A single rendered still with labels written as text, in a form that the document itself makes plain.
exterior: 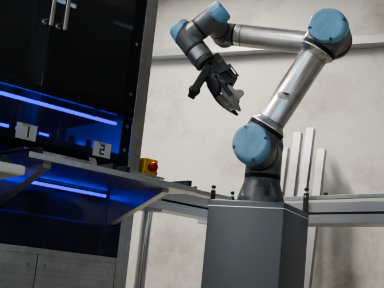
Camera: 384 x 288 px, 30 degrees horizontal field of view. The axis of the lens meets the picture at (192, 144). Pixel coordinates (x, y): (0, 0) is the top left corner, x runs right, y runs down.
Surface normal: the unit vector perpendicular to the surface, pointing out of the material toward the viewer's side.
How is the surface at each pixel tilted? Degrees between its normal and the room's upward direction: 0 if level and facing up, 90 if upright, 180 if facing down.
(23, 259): 90
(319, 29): 83
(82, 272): 90
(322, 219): 90
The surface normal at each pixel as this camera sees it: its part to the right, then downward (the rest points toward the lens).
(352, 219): -0.75, -0.20
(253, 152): -0.39, -0.11
